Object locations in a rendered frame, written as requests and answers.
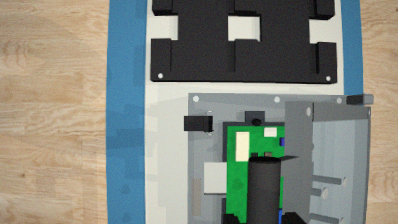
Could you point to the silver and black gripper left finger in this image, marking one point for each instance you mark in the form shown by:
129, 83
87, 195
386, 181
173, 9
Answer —
230, 219

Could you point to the green circuit board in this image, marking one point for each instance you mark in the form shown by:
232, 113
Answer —
244, 142

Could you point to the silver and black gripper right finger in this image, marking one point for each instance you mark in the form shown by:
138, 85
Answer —
291, 218

